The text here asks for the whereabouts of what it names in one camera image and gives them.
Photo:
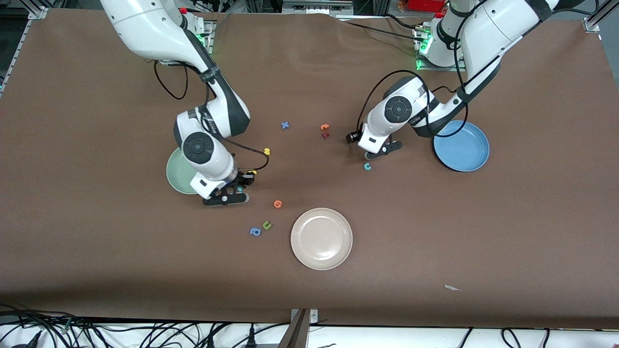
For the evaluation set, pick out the silver metal box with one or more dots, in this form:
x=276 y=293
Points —
x=316 y=7

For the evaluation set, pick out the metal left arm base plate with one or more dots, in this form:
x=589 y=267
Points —
x=425 y=67

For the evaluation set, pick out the green plate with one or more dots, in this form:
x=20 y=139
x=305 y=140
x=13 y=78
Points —
x=176 y=174

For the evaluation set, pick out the blue plate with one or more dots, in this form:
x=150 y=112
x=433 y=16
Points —
x=464 y=150

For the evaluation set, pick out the blue letter a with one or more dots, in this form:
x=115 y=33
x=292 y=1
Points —
x=251 y=231

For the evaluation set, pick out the silver corner bracket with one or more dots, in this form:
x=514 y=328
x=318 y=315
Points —
x=314 y=316

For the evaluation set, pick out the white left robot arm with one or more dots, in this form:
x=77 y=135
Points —
x=493 y=29

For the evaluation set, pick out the white paper scrap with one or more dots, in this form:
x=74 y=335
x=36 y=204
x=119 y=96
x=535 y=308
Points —
x=451 y=288

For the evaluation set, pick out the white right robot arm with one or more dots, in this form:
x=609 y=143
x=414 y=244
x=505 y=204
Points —
x=145 y=24

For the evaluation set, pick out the aluminium frame post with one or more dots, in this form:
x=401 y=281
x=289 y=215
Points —
x=592 y=24

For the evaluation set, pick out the beige plate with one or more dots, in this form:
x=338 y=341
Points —
x=321 y=238

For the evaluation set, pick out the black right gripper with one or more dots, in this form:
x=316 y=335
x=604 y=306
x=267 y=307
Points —
x=243 y=180

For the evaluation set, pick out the aluminium frame rail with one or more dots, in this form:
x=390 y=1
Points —
x=29 y=38

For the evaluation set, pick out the red background object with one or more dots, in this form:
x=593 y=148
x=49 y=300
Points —
x=425 y=5

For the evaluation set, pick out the aluminium table leg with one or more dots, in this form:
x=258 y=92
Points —
x=295 y=336

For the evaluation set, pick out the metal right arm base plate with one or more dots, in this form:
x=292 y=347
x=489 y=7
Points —
x=209 y=43

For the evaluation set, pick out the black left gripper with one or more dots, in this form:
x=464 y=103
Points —
x=353 y=137

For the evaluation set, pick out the brown table cover sheet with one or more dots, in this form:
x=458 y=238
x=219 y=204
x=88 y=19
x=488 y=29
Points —
x=96 y=251

